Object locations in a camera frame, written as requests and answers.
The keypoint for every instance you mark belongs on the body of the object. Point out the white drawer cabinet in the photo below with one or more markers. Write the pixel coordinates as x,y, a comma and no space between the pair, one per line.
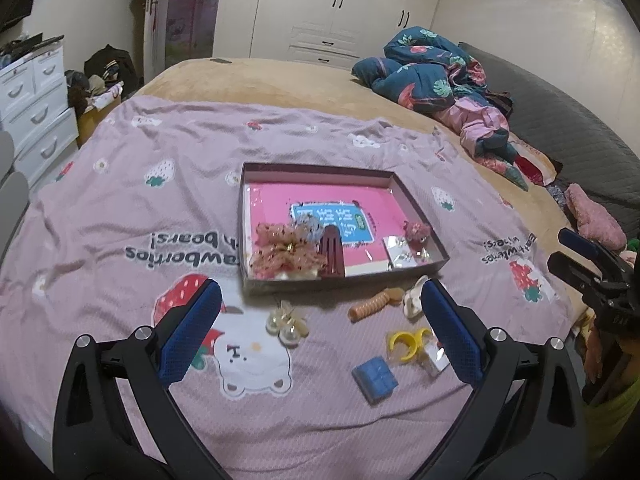
35,110

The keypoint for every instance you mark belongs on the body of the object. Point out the yellow hoop earrings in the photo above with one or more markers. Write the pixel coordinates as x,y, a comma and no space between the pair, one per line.
420,348

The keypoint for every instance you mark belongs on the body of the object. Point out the blue square hair clip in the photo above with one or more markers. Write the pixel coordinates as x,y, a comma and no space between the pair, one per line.
375,380

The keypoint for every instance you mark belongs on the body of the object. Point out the pink fuzzy cloth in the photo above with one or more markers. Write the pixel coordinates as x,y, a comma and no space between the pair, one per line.
594,222

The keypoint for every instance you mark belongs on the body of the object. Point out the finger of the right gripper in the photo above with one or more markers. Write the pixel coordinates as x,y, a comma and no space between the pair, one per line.
580,245
588,283

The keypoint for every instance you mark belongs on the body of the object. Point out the tan bed cover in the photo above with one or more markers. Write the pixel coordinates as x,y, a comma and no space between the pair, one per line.
333,91

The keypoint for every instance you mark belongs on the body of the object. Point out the pink strawberry print blanket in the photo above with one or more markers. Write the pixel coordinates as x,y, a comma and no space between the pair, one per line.
150,206

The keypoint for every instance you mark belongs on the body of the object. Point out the white cloud claw clip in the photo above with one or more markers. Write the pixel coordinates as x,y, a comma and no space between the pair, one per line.
412,303

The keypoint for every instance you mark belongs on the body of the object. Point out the white door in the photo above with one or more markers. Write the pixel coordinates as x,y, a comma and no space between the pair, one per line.
154,38

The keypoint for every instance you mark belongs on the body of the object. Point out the cream wardrobe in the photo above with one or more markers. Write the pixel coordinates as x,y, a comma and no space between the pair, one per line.
325,32

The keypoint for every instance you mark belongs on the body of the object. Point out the shallow cardboard tray box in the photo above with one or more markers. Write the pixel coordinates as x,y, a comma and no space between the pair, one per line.
261,172

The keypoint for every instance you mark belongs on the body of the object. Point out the dark red hair comb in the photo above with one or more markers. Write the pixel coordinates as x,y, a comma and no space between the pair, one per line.
331,248

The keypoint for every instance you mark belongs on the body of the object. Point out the grey padded headboard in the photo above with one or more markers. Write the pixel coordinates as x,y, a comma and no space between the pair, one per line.
591,154

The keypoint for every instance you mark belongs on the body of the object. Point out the person's right hand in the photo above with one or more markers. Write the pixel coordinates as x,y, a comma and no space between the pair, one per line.
593,356

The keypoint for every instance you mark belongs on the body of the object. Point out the black bag on floor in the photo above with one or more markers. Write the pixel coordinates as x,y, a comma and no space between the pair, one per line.
113,66

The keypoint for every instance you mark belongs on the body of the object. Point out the dotted mesh bow hair clip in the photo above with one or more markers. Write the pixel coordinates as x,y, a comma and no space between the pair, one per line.
287,248

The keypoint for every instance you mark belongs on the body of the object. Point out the cardboard box on floor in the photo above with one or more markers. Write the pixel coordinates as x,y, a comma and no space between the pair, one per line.
88,122

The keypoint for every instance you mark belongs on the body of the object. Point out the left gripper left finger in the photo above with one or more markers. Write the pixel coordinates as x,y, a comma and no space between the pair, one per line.
93,437

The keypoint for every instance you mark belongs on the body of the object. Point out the pearl earrings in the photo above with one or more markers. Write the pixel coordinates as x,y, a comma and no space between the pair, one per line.
404,253

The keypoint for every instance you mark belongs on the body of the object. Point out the teal floral quilt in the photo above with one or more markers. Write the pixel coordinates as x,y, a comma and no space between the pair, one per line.
427,73

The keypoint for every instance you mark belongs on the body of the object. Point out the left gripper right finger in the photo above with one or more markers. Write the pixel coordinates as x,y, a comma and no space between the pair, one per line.
523,418

